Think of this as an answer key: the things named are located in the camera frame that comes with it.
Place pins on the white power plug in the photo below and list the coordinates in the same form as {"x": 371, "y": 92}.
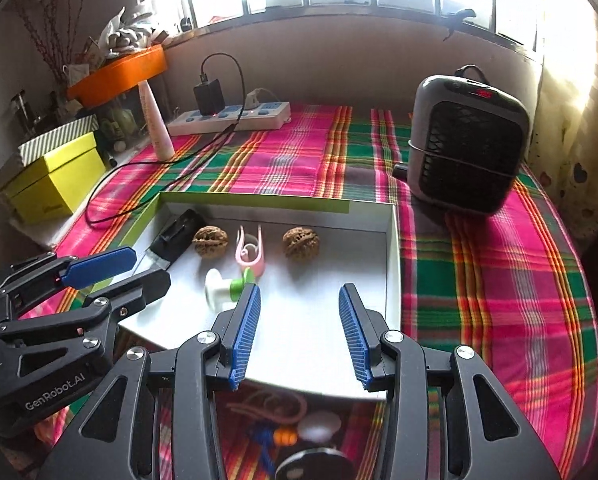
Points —
{"x": 259, "y": 97}

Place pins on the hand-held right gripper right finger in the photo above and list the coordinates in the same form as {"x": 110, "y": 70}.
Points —
{"x": 354, "y": 335}

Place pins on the dried flower branches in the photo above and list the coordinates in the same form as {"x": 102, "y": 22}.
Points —
{"x": 49, "y": 45}

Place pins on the black lighter with silver tube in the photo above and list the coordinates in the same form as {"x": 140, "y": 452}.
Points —
{"x": 176, "y": 237}

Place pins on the white power strip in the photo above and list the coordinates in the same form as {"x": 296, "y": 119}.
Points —
{"x": 229, "y": 117}

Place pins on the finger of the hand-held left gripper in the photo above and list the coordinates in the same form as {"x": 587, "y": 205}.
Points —
{"x": 99, "y": 265}
{"x": 139, "y": 287}

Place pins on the yellow box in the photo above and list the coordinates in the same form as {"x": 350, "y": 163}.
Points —
{"x": 54, "y": 185}

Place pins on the pink cosmetic tube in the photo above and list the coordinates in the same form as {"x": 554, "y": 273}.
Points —
{"x": 158, "y": 130}

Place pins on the cream heart print curtain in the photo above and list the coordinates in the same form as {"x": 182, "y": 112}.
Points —
{"x": 574, "y": 110}

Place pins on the small pink clip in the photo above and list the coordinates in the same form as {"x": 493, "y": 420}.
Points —
{"x": 256, "y": 262}

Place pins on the large pink white clip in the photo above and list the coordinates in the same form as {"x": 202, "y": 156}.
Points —
{"x": 279, "y": 417}

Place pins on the orange box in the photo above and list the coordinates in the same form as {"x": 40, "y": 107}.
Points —
{"x": 114, "y": 77}

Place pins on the white round gadget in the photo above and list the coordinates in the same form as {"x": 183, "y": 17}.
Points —
{"x": 319, "y": 422}

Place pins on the black key fob remote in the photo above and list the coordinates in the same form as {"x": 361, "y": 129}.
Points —
{"x": 314, "y": 465}

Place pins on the crumpled plastic bag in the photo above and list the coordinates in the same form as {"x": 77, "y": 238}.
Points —
{"x": 124, "y": 32}

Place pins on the glass tank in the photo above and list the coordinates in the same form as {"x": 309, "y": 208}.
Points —
{"x": 124, "y": 122}

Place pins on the grey space heater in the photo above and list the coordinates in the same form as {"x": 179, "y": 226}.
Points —
{"x": 469, "y": 150}

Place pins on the striped box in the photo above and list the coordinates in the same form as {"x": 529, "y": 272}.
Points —
{"x": 59, "y": 137}

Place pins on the brown walnut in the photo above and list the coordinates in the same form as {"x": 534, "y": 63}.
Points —
{"x": 301, "y": 243}
{"x": 210, "y": 242}

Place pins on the black charger adapter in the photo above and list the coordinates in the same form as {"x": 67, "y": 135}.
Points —
{"x": 209, "y": 97}

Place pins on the green white cardboard box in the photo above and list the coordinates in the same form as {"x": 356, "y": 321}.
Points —
{"x": 309, "y": 320}

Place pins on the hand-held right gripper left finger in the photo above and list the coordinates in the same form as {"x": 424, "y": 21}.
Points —
{"x": 246, "y": 335}

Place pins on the glass jar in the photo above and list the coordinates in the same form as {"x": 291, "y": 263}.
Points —
{"x": 23, "y": 112}

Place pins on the green white spool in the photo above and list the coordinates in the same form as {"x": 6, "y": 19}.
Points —
{"x": 216, "y": 287}

